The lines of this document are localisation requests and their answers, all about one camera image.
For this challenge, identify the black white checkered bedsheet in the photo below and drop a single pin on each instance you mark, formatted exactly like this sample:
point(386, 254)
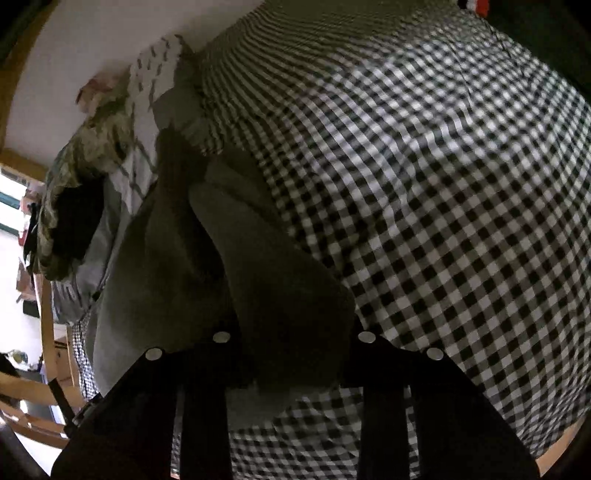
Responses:
point(438, 184)

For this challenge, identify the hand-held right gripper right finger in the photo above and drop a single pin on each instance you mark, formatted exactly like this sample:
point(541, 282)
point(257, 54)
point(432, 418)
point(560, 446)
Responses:
point(374, 369)

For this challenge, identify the wooden bed rail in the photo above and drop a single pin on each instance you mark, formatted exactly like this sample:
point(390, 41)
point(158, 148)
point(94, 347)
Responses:
point(48, 323)

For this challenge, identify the grey garment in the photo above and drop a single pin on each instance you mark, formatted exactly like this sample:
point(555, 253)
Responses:
point(277, 286)

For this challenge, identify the camouflage patterned cloth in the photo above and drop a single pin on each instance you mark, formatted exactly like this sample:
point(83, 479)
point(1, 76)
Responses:
point(92, 143)

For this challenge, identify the red white cloth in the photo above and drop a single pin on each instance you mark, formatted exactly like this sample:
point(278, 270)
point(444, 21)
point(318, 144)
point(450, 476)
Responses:
point(473, 5)

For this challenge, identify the black cloth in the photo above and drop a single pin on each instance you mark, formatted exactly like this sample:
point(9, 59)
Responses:
point(76, 221)

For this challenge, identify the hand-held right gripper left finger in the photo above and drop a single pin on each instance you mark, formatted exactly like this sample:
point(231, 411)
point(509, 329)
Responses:
point(217, 369)

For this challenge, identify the wooden chair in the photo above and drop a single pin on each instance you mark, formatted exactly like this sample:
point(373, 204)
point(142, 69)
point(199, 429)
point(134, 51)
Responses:
point(27, 410)

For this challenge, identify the white grid patterned cloth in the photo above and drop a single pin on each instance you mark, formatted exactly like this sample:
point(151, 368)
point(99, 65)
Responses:
point(147, 83)

